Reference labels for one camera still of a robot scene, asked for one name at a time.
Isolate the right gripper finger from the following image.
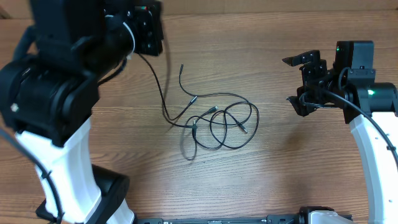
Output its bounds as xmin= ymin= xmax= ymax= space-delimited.
xmin=282 ymin=50 xmax=320 ymax=67
xmin=286 ymin=96 xmax=310 ymax=117

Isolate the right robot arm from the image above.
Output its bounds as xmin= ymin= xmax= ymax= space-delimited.
xmin=282 ymin=40 xmax=397 ymax=223

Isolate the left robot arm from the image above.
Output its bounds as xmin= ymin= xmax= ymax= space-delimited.
xmin=1 ymin=0 xmax=164 ymax=223

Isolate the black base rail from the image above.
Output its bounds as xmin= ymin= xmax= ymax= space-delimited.
xmin=135 ymin=204 xmax=354 ymax=224

